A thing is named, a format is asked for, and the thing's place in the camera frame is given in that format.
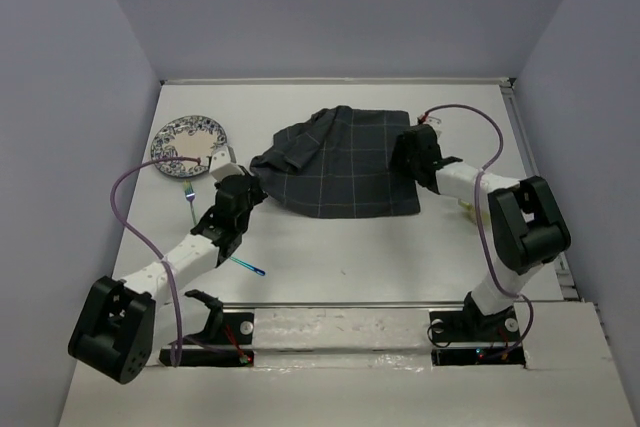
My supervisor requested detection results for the cream and yellow mug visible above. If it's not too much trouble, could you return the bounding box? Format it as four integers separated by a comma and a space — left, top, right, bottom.
458, 200, 490, 224

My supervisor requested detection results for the dark checked cloth placemat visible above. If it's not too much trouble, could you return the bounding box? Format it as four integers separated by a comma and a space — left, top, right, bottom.
250, 105, 421, 219

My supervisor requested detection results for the blue floral ceramic plate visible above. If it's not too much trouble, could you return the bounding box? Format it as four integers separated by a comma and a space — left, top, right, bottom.
149, 115, 227, 179

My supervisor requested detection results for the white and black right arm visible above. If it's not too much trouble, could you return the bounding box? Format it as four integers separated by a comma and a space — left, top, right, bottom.
390, 125, 571, 339

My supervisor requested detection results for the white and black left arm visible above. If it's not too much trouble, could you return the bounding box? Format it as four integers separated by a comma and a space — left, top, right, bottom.
68, 172, 267, 384

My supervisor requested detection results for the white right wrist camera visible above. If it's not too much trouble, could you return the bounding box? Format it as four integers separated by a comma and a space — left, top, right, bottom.
417, 115, 442, 138

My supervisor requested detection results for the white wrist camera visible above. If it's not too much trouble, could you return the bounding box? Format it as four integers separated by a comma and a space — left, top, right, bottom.
209, 144, 245, 182
417, 115, 442, 138

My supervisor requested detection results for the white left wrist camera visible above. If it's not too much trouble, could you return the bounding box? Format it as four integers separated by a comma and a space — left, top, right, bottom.
209, 144, 245, 182

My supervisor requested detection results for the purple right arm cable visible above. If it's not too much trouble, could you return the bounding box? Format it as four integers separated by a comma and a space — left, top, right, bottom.
418, 103, 535, 363

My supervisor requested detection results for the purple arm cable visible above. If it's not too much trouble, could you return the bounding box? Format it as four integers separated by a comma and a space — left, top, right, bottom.
109, 156, 249, 368
418, 103, 535, 363

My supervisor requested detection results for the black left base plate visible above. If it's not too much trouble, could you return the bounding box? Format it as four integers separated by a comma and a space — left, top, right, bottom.
178, 311, 255, 368

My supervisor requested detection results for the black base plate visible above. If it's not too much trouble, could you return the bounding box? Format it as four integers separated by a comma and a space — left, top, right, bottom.
178, 311, 255, 368
426, 308, 526, 367

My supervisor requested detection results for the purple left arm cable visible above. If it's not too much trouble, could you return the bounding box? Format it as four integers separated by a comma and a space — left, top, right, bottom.
109, 156, 249, 368

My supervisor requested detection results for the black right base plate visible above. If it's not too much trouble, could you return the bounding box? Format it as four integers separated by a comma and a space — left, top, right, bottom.
426, 308, 526, 367

